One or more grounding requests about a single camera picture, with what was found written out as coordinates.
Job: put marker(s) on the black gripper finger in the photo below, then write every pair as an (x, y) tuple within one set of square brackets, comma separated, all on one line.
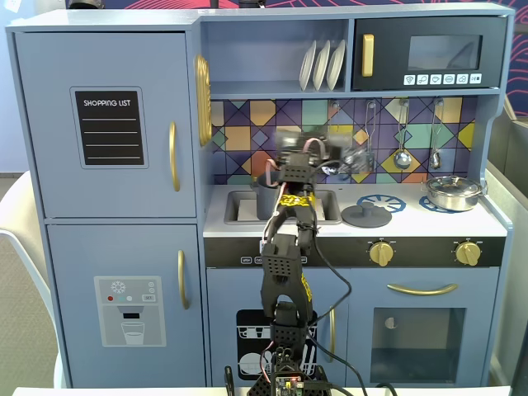
[(361, 152), (361, 166)]

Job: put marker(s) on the gray pot lid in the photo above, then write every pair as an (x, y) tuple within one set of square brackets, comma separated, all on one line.
[(367, 218)]

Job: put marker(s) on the black toy microwave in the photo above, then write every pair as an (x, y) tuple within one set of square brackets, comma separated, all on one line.
[(389, 53)]

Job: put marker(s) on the white shell seat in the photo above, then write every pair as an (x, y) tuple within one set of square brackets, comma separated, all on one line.
[(24, 214)]

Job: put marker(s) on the steel pot lid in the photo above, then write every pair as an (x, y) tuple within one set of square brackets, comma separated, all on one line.
[(453, 184)]

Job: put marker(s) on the gold toy phone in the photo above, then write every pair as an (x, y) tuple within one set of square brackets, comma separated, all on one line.
[(202, 99)]

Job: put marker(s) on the metal toy ladle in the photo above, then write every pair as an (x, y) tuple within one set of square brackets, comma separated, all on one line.
[(402, 158)]

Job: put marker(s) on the gold stove knob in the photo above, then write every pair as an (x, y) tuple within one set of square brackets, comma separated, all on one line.
[(467, 252), (380, 252)]

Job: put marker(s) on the blue freezer door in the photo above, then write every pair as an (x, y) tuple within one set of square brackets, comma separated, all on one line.
[(82, 255)]

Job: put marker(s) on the dark rounded object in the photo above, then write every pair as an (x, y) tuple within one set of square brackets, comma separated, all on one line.
[(84, 3)]

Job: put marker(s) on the blue oven door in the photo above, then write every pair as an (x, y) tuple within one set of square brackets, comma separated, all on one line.
[(359, 330)]

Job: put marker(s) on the blue toy kitchen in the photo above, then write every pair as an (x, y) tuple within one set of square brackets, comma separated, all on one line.
[(272, 53)]

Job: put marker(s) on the robot controller board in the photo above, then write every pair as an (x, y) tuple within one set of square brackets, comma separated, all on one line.
[(286, 385)]

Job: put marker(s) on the metal toy whisk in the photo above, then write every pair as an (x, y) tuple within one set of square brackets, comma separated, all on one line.
[(370, 123)]

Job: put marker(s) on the blue fridge door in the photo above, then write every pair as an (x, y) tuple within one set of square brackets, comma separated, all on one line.
[(49, 165)]

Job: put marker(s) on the gray office partition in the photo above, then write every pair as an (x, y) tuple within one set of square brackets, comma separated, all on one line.
[(507, 247)]

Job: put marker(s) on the white toy plate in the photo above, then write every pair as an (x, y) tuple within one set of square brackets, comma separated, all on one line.
[(321, 66), (336, 64), (306, 66)]

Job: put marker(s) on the steel toy pot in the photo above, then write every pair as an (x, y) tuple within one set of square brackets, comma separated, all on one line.
[(453, 202)]

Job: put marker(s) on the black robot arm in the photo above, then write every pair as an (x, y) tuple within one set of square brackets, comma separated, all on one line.
[(280, 264)]

